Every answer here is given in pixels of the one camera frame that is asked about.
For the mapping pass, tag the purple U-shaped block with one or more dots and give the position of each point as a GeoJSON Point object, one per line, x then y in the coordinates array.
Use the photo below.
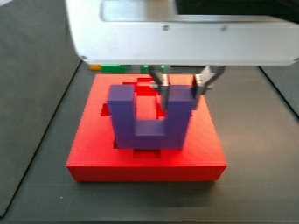
{"type": "Point", "coordinates": [149, 134]}

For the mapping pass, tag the green arch-shaped block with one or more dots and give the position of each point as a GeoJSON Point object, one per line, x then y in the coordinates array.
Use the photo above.
{"type": "Point", "coordinates": [129, 69]}

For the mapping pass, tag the red board with cutouts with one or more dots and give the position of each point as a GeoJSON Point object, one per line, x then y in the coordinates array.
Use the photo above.
{"type": "Point", "coordinates": [97, 161]}

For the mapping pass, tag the yellow long block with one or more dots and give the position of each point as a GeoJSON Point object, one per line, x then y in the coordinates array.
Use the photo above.
{"type": "Point", "coordinates": [95, 67]}

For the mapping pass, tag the silver white gripper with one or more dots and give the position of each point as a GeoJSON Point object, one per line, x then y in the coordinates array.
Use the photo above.
{"type": "Point", "coordinates": [185, 33]}

